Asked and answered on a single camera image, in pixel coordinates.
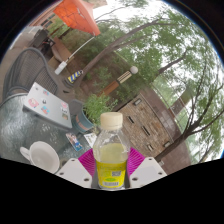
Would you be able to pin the white sticker sheet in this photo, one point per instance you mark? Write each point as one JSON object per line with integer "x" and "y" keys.
{"x": 90, "y": 138}

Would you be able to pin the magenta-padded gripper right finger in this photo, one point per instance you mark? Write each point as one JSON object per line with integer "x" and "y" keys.
{"x": 148, "y": 170}

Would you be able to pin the blue yellow striped cone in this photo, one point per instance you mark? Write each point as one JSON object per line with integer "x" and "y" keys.
{"x": 75, "y": 76}

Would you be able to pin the yellow-labelled clear drink bottle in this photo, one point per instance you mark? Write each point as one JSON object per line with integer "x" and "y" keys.
{"x": 111, "y": 166}

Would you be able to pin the group of dark patio chairs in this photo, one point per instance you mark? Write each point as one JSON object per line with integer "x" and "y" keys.
{"x": 40, "y": 38}

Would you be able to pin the silver laptop with stickers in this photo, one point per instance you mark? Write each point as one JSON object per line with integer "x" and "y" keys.
{"x": 46, "y": 103}

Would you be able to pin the black wall lantern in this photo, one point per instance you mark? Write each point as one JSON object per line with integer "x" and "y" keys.
{"x": 137, "y": 102}
{"x": 167, "y": 144}

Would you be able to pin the globe-topped lamp post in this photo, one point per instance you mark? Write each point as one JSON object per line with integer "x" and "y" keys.
{"x": 118, "y": 81}

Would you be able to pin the grey wicker chair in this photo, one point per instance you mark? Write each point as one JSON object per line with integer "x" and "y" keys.
{"x": 26, "y": 71}

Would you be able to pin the green plant in blue pot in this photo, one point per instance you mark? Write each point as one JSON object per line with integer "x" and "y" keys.
{"x": 80, "y": 120}

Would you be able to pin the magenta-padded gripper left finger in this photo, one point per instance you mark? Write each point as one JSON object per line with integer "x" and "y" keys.
{"x": 75, "y": 173}

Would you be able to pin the small colourful sticker card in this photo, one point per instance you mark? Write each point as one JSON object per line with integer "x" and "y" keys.
{"x": 74, "y": 141}

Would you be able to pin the orange patio umbrella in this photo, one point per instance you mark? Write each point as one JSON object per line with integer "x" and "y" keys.
{"x": 76, "y": 13}

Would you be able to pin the white ceramic mug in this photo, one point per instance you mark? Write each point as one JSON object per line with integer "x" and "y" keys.
{"x": 43, "y": 156}

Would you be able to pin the wooden bench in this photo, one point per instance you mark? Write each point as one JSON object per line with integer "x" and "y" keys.
{"x": 61, "y": 50}

